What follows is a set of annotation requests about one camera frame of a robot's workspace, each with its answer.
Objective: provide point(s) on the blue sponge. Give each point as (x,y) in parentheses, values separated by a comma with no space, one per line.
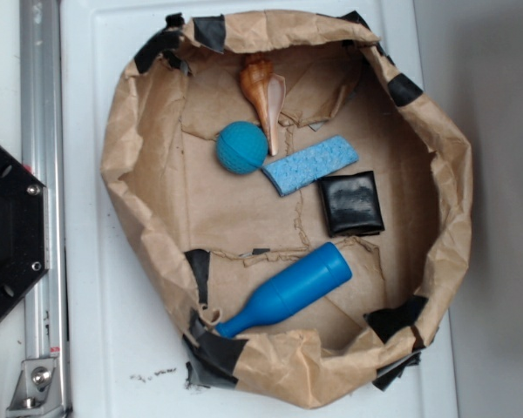
(304,167)

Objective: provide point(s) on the brown paper bag bin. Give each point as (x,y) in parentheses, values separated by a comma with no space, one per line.
(207,238)

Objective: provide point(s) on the teal foam ball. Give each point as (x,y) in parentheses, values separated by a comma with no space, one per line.
(241,147)

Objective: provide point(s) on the blue plastic bottle toy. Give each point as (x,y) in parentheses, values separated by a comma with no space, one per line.
(290,291)

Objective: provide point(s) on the black leather wallet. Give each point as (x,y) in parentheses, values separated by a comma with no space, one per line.
(351,204)

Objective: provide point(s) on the orange conch seashell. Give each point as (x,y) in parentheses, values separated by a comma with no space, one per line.
(266,91)

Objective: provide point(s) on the white tray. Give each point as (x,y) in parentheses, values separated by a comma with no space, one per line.
(127,359)

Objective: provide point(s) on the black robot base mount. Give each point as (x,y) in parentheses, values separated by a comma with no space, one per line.
(23,259)

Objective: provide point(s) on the aluminium extrusion rail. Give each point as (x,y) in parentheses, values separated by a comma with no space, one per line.
(45,307)

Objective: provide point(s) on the metal corner bracket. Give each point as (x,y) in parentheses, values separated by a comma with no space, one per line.
(38,391)

